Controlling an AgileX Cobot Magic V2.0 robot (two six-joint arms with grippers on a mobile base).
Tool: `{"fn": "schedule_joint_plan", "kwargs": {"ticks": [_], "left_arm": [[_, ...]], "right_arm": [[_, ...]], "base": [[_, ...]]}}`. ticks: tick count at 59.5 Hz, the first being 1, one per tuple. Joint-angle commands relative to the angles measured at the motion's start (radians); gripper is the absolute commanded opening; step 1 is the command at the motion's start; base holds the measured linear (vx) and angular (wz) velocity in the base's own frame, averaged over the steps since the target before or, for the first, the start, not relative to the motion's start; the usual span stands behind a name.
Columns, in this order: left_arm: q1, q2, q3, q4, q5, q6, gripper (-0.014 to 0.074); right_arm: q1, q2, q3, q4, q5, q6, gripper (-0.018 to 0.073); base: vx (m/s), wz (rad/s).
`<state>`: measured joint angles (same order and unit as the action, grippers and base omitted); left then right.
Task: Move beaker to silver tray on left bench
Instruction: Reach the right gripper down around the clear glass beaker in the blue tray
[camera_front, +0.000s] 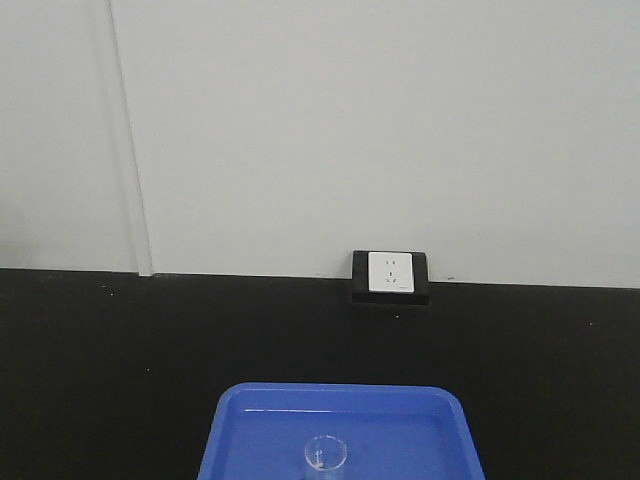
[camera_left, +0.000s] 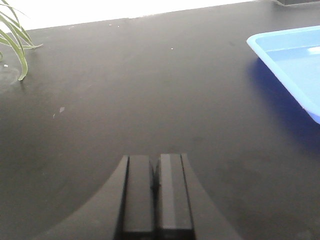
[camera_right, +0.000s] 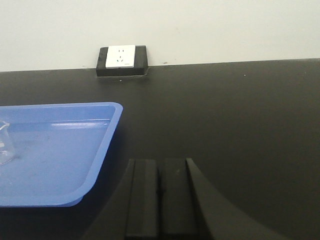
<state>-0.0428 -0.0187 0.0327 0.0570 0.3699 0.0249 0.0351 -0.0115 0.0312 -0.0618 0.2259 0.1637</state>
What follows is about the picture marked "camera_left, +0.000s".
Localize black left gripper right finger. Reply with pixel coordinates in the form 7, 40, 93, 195
155, 153, 241, 240

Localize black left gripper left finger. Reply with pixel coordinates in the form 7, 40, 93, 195
35, 155, 156, 240

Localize blue plastic tray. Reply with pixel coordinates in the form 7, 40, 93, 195
246, 25, 320, 123

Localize green spider plant leaves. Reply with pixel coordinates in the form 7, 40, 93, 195
0, 0, 43, 81

